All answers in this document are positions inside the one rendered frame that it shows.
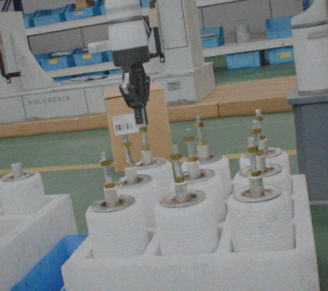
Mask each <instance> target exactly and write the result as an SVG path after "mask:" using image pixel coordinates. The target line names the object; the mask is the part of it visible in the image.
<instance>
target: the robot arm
mask: <svg viewBox="0 0 328 291"><path fill-rule="evenodd" d="M287 1H289V2H297V1H305V0H287ZM105 7H106V14H107V20H108V28H109V40H105V41H100V42H93V43H89V45H88V53H89V54H90V53H91V54H93V53H98V52H103V51H109V50H111V54H112V59H113V65H114V66H115V67H122V81H123V85H119V90H120V92H121V94H122V97H123V98H124V100H125V102H126V104H127V107H131V108H132V109H134V110H133V111H134V116H135V124H136V127H144V126H146V125H148V123H149V121H148V116H147V109H146V106H147V101H149V94H150V84H151V78H150V76H147V74H146V72H145V69H144V66H143V65H142V64H143V63H148V62H150V54H149V46H148V41H147V34H146V29H145V25H144V21H143V20H142V17H143V15H142V12H141V7H140V1H139V0H105ZM291 28H292V30H291V33H292V40H293V52H294V59H295V71H296V77H297V90H298V94H299V95H302V96H311V95H319V94H324V93H327V92H328V22H327V11H326V4H325V0H313V4H312V5H311V6H310V7H309V8H308V9H307V10H306V11H304V12H302V13H300V14H299V15H297V16H295V17H293V18H292V19H291Z"/></svg>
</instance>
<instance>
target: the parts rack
mask: <svg viewBox="0 0 328 291"><path fill-rule="evenodd" d="M0 1H3V0H0ZM11 1H12V2H13V5H14V8H15V12H22V14H23V15H24V11H23V7H22V1H21V0H9V2H8V0H6V1H5V4H4V6H3V9H2V12H4V10H5V7H6V4H7V2H8V4H7V7H6V10H5V12H7V11H8V8H9V5H10V3H11ZM239 1H247V0H196V2H197V9H199V8H206V7H211V6H218V5H223V4H227V3H235V2H239ZM309 7H310V6H309V0H305V1H302V10H303V11H306V10H307V9H308V8H309ZM148 9H150V8H141V12H142V15H143V18H144V20H145V22H146V23H147V25H148V27H149V32H148V31H147V28H146V27H145V29H146V32H147V35H148V37H149V38H150V36H151V31H152V28H150V25H149V14H148ZM146 17H147V19H146ZM101 24H108V20H107V15H99V16H95V17H91V18H87V19H80V20H74V21H68V22H60V23H56V24H49V25H44V26H40V27H36V28H29V29H25V30H26V36H27V41H28V47H29V50H30V51H31V48H30V44H29V37H33V36H37V35H45V34H50V33H57V32H61V31H69V30H73V29H78V28H85V27H89V26H97V25H101ZM149 34H150V35H149ZM292 45H293V40H292V37H288V38H278V39H273V40H268V39H267V38H262V39H256V40H251V42H247V43H241V44H237V42H233V43H228V44H223V45H222V46H220V47H216V48H211V49H203V56H204V57H205V56H215V55H221V54H230V53H240V52H246V51H255V50H260V49H270V48H276V47H285V46H292ZM119 68H121V67H115V66H114V65H113V62H106V63H100V64H95V65H85V66H80V67H76V66H75V67H70V68H67V69H61V70H56V71H47V72H45V73H46V74H47V75H48V76H49V77H50V78H55V77H60V76H70V75H75V74H84V73H90V72H99V71H104V70H110V69H119Z"/></svg>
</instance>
